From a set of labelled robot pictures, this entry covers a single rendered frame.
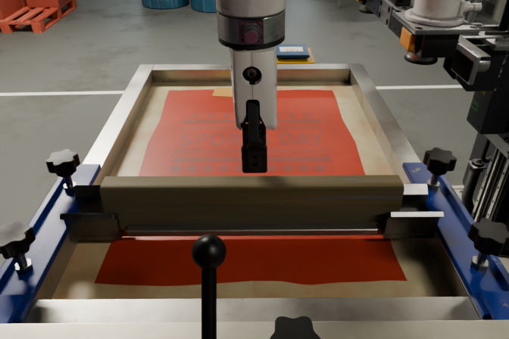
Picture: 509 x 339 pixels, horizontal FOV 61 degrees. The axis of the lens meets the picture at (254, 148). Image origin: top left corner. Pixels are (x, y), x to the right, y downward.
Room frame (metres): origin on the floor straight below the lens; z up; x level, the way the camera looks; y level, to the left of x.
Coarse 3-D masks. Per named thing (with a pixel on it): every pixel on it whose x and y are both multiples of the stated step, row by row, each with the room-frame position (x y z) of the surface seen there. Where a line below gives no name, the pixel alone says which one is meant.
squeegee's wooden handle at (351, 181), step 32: (128, 192) 0.46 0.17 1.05; (160, 192) 0.46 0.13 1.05; (192, 192) 0.46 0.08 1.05; (224, 192) 0.46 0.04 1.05; (256, 192) 0.46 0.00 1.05; (288, 192) 0.46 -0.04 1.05; (320, 192) 0.46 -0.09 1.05; (352, 192) 0.46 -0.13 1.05; (384, 192) 0.46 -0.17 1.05; (128, 224) 0.46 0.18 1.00; (160, 224) 0.46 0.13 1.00
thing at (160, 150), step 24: (168, 96) 0.96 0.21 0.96; (192, 96) 0.96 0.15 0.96; (216, 96) 0.96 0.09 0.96; (168, 120) 0.84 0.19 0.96; (168, 144) 0.74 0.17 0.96; (144, 168) 0.65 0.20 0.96; (168, 168) 0.65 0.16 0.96; (120, 240) 0.47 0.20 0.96; (144, 240) 0.47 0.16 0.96; (168, 240) 0.47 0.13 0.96; (192, 240) 0.47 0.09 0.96; (240, 240) 0.47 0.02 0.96; (120, 264) 0.42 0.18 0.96; (144, 264) 0.42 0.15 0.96; (168, 264) 0.42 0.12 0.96; (192, 264) 0.42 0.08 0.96; (240, 264) 0.42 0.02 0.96
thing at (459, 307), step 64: (192, 64) 1.08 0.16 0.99; (320, 64) 1.08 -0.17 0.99; (128, 128) 0.78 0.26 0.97; (384, 128) 0.74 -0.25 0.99; (64, 256) 0.42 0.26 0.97; (448, 256) 0.40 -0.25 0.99; (64, 320) 0.31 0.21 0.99; (128, 320) 0.31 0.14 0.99; (192, 320) 0.31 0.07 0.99; (256, 320) 0.31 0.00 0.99; (320, 320) 0.31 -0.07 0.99; (384, 320) 0.31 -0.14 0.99
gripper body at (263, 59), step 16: (240, 48) 0.45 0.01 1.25; (256, 48) 0.44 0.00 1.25; (272, 48) 0.45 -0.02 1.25; (240, 64) 0.44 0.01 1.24; (256, 64) 0.43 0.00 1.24; (272, 64) 0.44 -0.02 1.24; (240, 80) 0.44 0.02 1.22; (256, 80) 0.44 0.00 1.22; (272, 80) 0.44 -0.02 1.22; (240, 96) 0.43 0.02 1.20; (256, 96) 0.43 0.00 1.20; (272, 96) 0.43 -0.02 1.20; (240, 112) 0.43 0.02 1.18; (272, 112) 0.43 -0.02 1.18; (240, 128) 0.43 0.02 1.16; (272, 128) 0.43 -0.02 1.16
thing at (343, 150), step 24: (288, 96) 0.96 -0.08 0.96; (312, 96) 0.96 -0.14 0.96; (336, 120) 0.84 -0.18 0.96; (336, 144) 0.74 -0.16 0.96; (336, 168) 0.65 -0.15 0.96; (360, 168) 0.65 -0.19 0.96; (264, 240) 0.47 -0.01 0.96; (288, 240) 0.47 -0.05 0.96; (312, 240) 0.47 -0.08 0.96; (336, 240) 0.47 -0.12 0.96; (360, 240) 0.47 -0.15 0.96; (384, 240) 0.47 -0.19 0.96; (264, 264) 0.42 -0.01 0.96; (288, 264) 0.42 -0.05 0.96; (312, 264) 0.42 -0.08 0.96; (336, 264) 0.42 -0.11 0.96; (360, 264) 0.42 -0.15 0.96; (384, 264) 0.42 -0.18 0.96
